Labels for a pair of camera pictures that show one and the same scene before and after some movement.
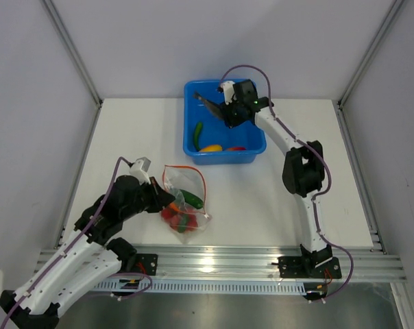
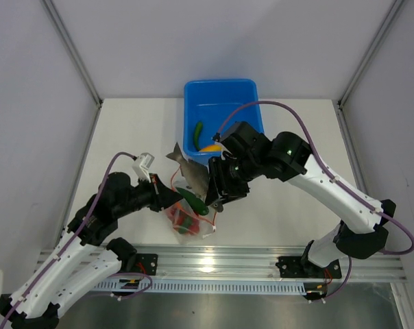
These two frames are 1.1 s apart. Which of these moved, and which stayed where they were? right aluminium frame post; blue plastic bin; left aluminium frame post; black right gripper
Moved: black right gripper
Stayed: left aluminium frame post; right aluminium frame post; blue plastic bin
